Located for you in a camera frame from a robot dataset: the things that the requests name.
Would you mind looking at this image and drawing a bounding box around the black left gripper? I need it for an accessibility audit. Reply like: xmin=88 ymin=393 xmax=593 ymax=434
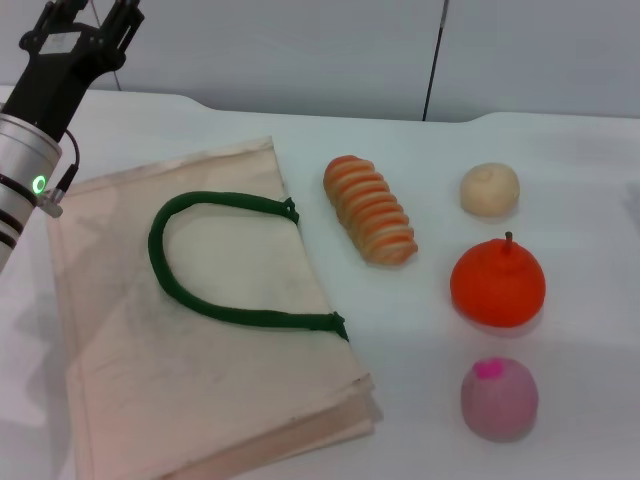
xmin=0 ymin=0 xmax=147 ymax=145

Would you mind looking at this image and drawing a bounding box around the cream handbag with green handle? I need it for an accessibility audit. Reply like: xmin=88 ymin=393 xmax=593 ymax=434
xmin=45 ymin=134 xmax=386 ymax=480

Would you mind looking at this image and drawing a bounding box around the pink peach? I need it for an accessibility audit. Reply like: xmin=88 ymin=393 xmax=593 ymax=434
xmin=459 ymin=356 xmax=541 ymax=443

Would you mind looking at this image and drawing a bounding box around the orange striped bread loaf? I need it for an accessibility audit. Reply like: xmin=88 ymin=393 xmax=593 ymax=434
xmin=323 ymin=155 xmax=419 ymax=268

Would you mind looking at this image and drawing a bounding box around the black thin pole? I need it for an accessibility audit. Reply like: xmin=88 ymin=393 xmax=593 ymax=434
xmin=421 ymin=0 xmax=452 ymax=123

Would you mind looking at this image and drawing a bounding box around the cream round bun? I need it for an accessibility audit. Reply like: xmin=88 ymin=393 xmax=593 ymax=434
xmin=459 ymin=162 xmax=522 ymax=218

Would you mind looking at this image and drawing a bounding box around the orange fruit with stem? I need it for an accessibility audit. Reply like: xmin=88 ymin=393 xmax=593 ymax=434
xmin=449 ymin=230 xmax=548 ymax=329

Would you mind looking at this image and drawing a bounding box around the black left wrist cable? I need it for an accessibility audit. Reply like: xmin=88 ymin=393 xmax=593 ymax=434
xmin=38 ymin=128 xmax=82 ymax=219

